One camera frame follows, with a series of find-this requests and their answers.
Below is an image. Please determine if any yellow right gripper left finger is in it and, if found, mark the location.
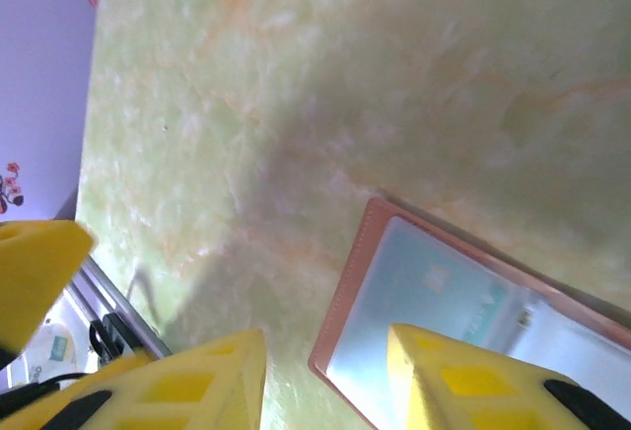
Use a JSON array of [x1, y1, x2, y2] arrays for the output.
[[0, 328, 268, 430]]

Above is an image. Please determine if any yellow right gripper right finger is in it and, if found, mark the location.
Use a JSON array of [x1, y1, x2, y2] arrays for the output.
[[386, 323, 631, 430]]

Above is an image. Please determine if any teal VIP chip card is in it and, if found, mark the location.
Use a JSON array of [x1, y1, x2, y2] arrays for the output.
[[379, 225, 536, 352]]

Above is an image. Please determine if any pink leather card holder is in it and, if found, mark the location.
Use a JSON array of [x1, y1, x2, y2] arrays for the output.
[[308, 196, 631, 430]]

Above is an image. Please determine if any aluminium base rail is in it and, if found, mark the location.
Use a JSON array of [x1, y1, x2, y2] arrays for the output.
[[53, 187, 174, 362]]

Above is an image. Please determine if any thin black cable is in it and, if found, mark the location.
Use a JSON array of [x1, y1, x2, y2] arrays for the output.
[[0, 373, 93, 404]]

